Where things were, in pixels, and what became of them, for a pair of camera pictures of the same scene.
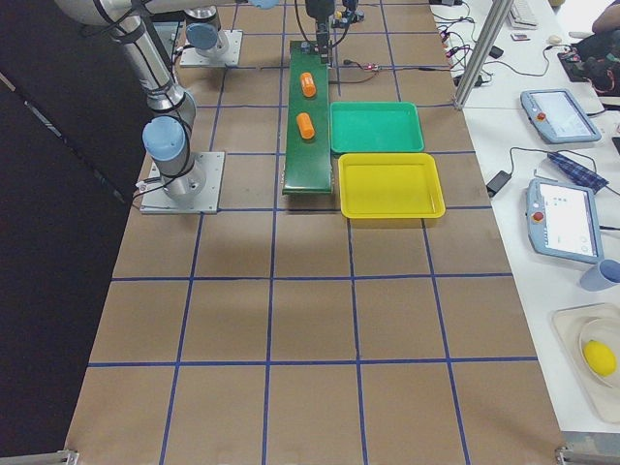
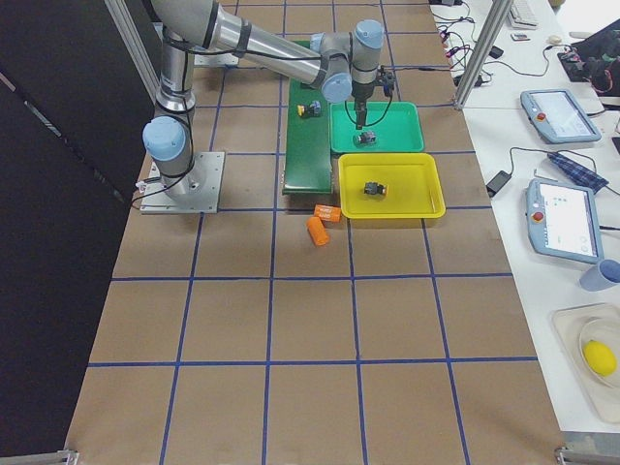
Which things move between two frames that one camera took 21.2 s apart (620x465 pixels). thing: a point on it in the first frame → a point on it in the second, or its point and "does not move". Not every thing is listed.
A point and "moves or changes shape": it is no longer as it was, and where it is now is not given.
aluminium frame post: x=481 y=49 does not move
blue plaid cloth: x=578 y=173 does not move
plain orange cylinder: x=305 y=126 → x=317 y=231
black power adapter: x=497 y=182 does not move
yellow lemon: x=600 y=357 does not move
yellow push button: x=305 y=46 moves or changes shape
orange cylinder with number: x=307 y=84 → x=327 y=212
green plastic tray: x=375 y=126 does not move
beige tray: x=569 y=323 does not move
